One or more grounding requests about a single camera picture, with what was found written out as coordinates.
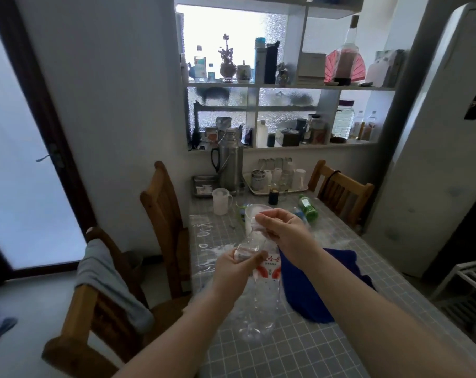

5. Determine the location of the person's right hand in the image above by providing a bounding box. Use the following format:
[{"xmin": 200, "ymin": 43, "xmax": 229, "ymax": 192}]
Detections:
[{"xmin": 255, "ymin": 208, "xmax": 322, "ymax": 269}]

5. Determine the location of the person's left hand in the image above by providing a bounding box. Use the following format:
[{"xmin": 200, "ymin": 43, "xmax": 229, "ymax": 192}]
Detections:
[{"xmin": 210, "ymin": 248, "xmax": 266, "ymax": 308}]

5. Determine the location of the clear plastic water bottle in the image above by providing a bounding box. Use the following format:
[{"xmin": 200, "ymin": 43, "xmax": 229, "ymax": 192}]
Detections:
[{"xmin": 231, "ymin": 218, "xmax": 284, "ymax": 344}]

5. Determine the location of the person's right forearm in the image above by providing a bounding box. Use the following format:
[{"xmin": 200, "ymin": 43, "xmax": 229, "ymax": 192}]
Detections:
[{"xmin": 301, "ymin": 248, "xmax": 476, "ymax": 378}]

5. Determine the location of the person's left forearm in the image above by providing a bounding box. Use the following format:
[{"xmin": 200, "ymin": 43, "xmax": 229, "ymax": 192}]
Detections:
[{"xmin": 112, "ymin": 289, "xmax": 238, "ymax": 378}]

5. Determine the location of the white plastic bowl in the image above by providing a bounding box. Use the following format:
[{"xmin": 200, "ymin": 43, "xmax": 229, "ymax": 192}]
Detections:
[{"xmin": 244, "ymin": 204, "xmax": 275, "ymax": 237}]

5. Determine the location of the white serving tray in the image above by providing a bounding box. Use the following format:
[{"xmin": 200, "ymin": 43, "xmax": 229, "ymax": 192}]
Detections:
[{"xmin": 242, "ymin": 169, "xmax": 309, "ymax": 196}]

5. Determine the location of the green plastic bottle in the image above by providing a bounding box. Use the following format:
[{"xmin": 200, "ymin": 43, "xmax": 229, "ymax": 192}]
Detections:
[{"xmin": 298, "ymin": 195, "xmax": 319, "ymax": 223}]

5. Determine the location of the white plastic measuring cup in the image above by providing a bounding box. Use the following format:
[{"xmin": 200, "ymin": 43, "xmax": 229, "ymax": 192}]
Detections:
[{"xmin": 212, "ymin": 188, "xmax": 234, "ymax": 216}]

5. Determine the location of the cluster of white and glass cups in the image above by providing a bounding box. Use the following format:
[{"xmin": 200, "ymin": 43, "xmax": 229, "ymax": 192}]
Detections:
[{"xmin": 258, "ymin": 156, "xmax": 307, "ymax": 192}]

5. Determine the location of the dark blue cloth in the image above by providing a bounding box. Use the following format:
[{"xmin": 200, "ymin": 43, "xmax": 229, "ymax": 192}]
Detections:
[{"xmin": 279, "ymin": 248, "xmax": 377, "ymax": 326}]

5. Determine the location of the small metal tray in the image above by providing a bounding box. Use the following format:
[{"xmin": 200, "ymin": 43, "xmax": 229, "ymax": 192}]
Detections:
[{"xmin": 191, "ymin": 175, "xmax": 220, "ymax": 199}]

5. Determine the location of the stainless steel thermos jug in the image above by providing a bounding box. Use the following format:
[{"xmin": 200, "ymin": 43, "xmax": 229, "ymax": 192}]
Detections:
[{"xmin": 211, "ymin": 128, "xmax": 245, "ymax": 194}]

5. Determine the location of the dark tissue box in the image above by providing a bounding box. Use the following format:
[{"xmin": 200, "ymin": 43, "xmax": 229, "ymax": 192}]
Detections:
[{"xmin": 275, "ymin": 129, "xmax": 302, "ymax": 148}]

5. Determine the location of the white plastic bottle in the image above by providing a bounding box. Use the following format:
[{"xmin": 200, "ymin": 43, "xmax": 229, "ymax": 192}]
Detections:
[{"xmin": 255, "ymin": 120, "xmax": 269, "ymax": 149}]

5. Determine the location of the glass jar with dark lid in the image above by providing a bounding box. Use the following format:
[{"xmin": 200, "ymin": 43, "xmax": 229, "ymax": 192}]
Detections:
[{"xmin": 308, "ymin": 114, "xmax": 327, "ymax": 145}]

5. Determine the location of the large clear plastic jar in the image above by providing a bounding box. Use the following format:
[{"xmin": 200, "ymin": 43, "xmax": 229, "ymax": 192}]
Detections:
[{"xmin": 332, "ymin": 100, "xmax": 356, "ymax": 140}]

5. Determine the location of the small clear bottle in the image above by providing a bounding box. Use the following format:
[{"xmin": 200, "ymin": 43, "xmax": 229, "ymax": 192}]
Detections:
[
  {"xmin": 361, "ymin": 111, "xmax": 378, "ymax": 141},
  {"xmin": 350, "ymin": 110, "xmax": 365, "ymax": 140}
]

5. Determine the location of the grey cloth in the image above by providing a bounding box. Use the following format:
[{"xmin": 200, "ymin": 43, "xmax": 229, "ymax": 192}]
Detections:
[{"xmin": 74, "ymin": 239, "xmax": 156, "ymax": 335}]

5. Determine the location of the white shelf unit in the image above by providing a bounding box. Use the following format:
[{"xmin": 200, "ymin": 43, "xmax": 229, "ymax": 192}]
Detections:
[{"xmin": 174, "ymin": 0, "xmax": 398, "ymax": 152}]

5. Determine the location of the small glass figurine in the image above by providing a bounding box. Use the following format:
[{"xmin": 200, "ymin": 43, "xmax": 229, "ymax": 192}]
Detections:
[{"xmin": 276, "ymin": 62, "xmax": 291, "ymax": 86}]

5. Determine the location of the white lidded mug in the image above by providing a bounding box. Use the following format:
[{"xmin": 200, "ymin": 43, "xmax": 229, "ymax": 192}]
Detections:
[{"xmin": 236, "ymin": 60, "xmax": 254, "ymax": 84}]

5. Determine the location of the black insulated flask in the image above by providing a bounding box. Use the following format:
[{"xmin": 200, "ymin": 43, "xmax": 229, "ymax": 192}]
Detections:
[{"xmin": 264, "ymin": 41, "xmax": 281, "ymax": 85}]

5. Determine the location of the wooden chair with grey cloth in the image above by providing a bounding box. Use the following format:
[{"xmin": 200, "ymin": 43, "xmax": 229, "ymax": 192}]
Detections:
[{"xmin": 41, "ymin": 227, "xmax": 192, "ymax": 378}]

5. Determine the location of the white square box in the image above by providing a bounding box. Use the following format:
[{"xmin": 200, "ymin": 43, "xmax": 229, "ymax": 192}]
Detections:
[{"xmin": 298, "ymin": 52, "xmax": 327, "ymax": 85}]

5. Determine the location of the white insulated flask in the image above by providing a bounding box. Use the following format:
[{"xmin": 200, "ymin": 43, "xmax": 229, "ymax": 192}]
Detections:
[{"xmin": 254, "ymin": 37, "xmax": 267, "ymax": 85}]

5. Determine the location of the metal ornament vase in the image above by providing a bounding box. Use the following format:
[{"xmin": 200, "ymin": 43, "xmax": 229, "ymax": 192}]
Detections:
[{"xmin": 218, "ymin": 34, "xmax": 238, "ymax": 83}]

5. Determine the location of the pink folding fan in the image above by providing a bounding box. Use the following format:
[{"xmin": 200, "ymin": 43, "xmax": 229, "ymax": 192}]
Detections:
[{"xmin": 324, "ymin": 50, "xmax": 367, "ymax": 83}]

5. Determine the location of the clear glass bottle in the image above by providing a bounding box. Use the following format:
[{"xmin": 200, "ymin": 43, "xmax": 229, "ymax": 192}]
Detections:
[{"xmin": 193, "ymin": 45, "xmax": 208, "ymax": 83}]

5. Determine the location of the white refrigerator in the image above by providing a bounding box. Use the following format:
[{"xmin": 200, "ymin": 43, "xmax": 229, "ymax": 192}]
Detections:
[{"xmin": 363, "ymin": 1, "xmax": 476, "ymax": 278}]

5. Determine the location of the large glass bottle red liquid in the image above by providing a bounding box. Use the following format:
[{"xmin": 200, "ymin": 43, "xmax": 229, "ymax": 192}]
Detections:
[{"xmin": 334, "ymin": 15, "xmax": 360, "ymax": 86}]

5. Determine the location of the white carton box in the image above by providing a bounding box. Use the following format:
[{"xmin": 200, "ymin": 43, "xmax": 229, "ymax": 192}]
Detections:
[{"xmin": 365, "ymin": 49, "xmax": 406, "ymax": 88}]

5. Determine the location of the white metal rack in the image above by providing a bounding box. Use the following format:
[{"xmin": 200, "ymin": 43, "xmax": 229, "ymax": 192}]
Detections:
[{"xmin": 430, "ymin": 244, "xmax": 476, "ymax": 332}]

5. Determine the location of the dark framed glass door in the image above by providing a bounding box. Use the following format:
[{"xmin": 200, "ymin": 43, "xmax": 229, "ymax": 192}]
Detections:
[{"xmin": 0, "ymin": 0, "xmax": 98, "ymax": 288}]

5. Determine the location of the metal door handle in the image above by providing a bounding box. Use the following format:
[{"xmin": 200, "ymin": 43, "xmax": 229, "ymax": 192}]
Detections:
[{"xmin": 36, "ymin": 143, "xmax": 66, "ymax": 168}]

